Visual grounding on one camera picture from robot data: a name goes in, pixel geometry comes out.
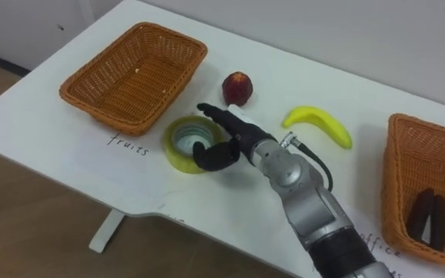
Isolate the empty orange wicker basket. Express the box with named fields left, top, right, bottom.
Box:
left=59, top=22, right=209, bottom=137

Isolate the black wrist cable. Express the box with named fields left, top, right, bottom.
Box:
left=279, top=131, right=335, bottom=193

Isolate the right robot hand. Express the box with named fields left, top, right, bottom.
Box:
left=192, top=102, right=278, bottom=172

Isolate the red peach soft toy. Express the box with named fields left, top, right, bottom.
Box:
left=221, top=71, right=254, bottom=107

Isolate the black stapler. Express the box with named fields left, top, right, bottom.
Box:
left=405, top=188, right=445, bottom=253

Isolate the white desk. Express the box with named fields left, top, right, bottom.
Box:
left=0, top=0, right=445, bottom=278

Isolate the yellow banana soft toy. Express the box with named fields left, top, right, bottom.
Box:
left=281, top=105, right=353, bottom=150

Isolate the yellow tape roll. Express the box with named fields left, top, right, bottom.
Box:
left=162, top=114, right=225, bottom=175

